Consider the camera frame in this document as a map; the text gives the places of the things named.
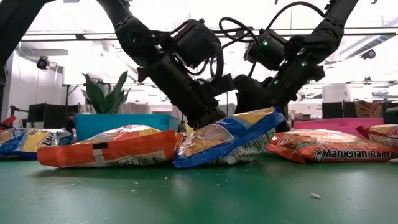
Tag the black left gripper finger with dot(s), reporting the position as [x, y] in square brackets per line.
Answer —
[210, 119]

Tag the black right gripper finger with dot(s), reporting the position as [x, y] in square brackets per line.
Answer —
[252, 102]

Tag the blue Maruchan ramen packet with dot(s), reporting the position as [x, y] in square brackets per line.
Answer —
[230, 137]
[31, 143]

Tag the orange Maruchan ramen packet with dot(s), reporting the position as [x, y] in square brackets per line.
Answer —
[329, 146]
[109, 149]

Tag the red Maruchan ramen packet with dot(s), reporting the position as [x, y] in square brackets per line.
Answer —
[384, 133]

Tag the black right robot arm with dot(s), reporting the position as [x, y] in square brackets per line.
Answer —
[329, 34]

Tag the white boxy appliance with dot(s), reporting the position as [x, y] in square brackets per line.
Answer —
[335, 93]

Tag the pink plastic bin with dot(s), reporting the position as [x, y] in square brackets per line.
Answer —
[335, 124]

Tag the blue plastic bin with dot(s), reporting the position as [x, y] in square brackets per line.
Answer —
[124, 124]

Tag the snake plant in white pot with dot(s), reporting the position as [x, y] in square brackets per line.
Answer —
[102, 96]

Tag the green table mat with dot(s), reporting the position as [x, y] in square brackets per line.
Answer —
[199, 193]

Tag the white noodle crumb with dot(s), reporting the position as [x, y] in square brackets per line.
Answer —
[315, 195]

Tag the red clamp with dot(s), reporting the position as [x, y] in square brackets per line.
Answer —
[7, 121]

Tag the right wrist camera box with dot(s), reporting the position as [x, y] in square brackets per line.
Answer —
[267, 46]

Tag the black ceiling camera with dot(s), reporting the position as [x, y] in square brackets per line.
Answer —
[368, 54]
[42, 63]

